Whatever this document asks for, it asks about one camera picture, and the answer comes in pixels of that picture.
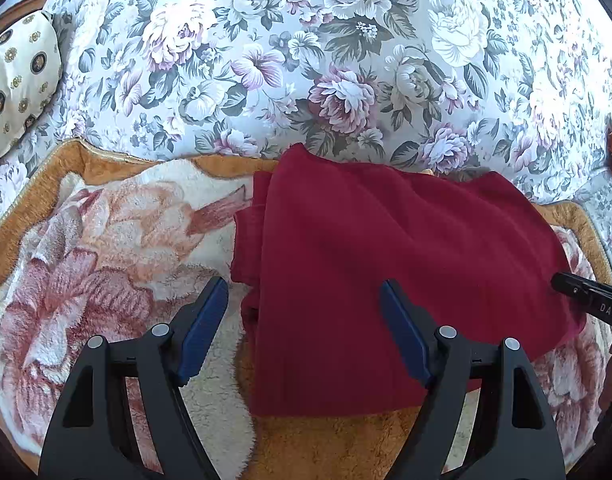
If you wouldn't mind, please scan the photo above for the plush floral blanket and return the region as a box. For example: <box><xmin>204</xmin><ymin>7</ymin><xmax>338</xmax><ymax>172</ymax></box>
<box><xmin>0</xmin><ymin>140</ymin><xmax>612</xmax><ymax>480</ymax></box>

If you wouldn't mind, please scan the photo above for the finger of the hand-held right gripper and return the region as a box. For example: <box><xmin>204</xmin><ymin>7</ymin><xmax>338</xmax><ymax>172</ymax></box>
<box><xmin>551</xmin><ymin>272</ymin><xmax>612</xmax><ymax>332</ymax></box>

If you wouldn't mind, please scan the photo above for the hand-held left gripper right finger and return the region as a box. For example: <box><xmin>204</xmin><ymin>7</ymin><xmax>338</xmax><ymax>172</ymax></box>
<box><xmin>379</xmin><ymin>280</ymin><xmax>567</xmax><ymax>480</ymax></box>

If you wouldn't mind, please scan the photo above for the floral duvet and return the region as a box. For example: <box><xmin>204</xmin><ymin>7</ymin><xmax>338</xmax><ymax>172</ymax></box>
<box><xmin>36</xmin><ymin>0</ymin><xmax>612</xmax><ymax>177</ymax></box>

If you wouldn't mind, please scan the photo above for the dark red sweater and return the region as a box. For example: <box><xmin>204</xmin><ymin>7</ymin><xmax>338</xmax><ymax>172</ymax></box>
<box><xmin>230</xmin><ymin>142</ymin><xmax>587</xmax><ymax>418</ymax></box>

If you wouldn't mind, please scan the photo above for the cream patterned pillow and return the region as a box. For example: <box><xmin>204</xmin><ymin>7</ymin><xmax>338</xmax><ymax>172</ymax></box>
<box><xmin>0</xmin><ymin>9</ymin><xmax>64</xmax><ymax>163</ymax></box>

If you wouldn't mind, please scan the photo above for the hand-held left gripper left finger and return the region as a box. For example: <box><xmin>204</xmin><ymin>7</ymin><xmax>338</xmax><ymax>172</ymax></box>
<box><xmin>37</xmin><ymin>276</ymin><xmax>230</xmax><ymax>480</ymax></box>

